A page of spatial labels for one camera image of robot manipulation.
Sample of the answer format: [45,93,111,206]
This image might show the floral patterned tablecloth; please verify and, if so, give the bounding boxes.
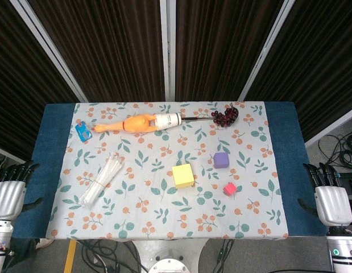
[45,101,289,241]

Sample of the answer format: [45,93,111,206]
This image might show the white partition frame post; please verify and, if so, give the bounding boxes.
[237,0,296,102]
[9,0,89,103]
[159,0,177,102]

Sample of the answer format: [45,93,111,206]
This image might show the white paper cup stack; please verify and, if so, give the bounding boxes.
[154,112,184,130]

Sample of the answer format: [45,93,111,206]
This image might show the orange rubber chicken toy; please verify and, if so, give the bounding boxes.
[92,113,161,134]

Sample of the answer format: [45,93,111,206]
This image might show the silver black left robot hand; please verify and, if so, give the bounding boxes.
[0,160,43,222]

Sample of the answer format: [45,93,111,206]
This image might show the dark red grape bunch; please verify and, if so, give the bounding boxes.
[211,104,239,127]

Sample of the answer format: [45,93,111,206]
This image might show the white grey robot base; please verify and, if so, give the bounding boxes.
[132,239,208,273]

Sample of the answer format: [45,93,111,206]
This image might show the dark blue table cover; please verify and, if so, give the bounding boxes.
[11,101,329,240]

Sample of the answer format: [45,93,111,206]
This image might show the purple foam cube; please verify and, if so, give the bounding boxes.
[213,152,230,169]

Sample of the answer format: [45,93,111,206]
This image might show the black device with green light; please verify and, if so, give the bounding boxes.
[336,169,352,196]

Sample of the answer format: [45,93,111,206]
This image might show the large yellow foam cube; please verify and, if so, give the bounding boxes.
[172,163,195,189]

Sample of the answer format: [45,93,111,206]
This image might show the bundle of clear straws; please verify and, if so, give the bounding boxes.
[78,152,125,210]

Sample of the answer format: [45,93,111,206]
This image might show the small red foam cube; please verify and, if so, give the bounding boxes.
[223,182,238,197]

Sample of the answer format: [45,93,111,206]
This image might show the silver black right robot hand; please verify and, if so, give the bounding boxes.
[297,162,352,228]

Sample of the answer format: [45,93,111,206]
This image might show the black floor cable tangle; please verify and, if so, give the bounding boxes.
[317,133,352,172]
[77,239,154,273]

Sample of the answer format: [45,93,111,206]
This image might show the small blue packet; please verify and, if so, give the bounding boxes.
[74,122,94,142]

